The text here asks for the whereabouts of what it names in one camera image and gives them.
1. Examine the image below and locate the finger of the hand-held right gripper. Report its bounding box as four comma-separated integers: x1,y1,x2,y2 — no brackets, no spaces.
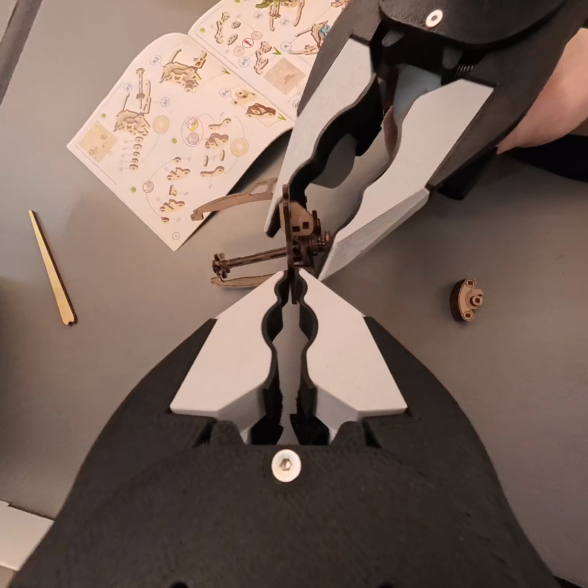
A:
316,83,497,282
266,35,386,239

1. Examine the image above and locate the wooden model assembly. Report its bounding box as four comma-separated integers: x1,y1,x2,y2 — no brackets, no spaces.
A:
210,184,332,306

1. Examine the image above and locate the assembly instruction booklet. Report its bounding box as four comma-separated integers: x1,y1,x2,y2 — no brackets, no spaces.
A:
66,0,354,252

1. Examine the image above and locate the person's right hand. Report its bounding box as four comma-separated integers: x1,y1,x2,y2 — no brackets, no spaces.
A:
495,30,588,155

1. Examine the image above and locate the half-round wooden part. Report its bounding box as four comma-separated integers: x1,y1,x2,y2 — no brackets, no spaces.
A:
449,278,484,322

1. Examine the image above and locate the thin wooden stick tool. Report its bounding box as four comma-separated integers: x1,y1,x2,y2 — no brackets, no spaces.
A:
28,210,78,326

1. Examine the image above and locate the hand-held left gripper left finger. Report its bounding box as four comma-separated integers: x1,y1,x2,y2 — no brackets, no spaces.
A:
169,270,295,445

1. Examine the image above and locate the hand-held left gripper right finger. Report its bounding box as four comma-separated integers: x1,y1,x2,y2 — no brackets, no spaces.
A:
296,268,409,445

